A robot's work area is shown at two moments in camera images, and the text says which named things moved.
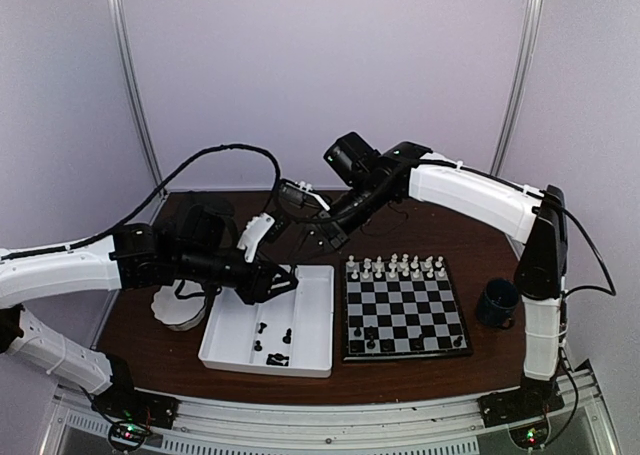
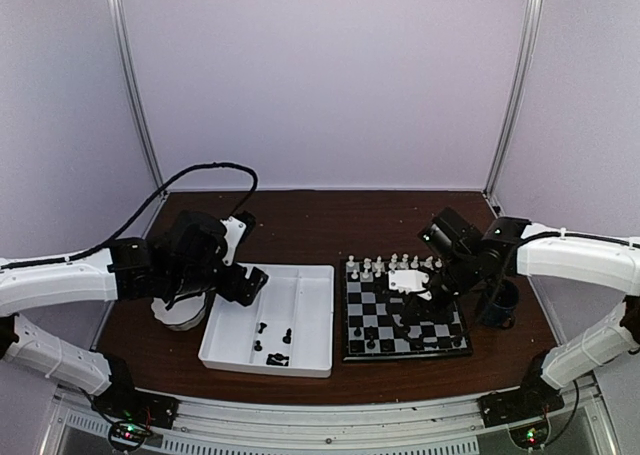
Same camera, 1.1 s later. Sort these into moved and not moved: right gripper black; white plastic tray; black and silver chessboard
Moved: right gripper black
Not moved: white plastic tray; black and silver chessboard
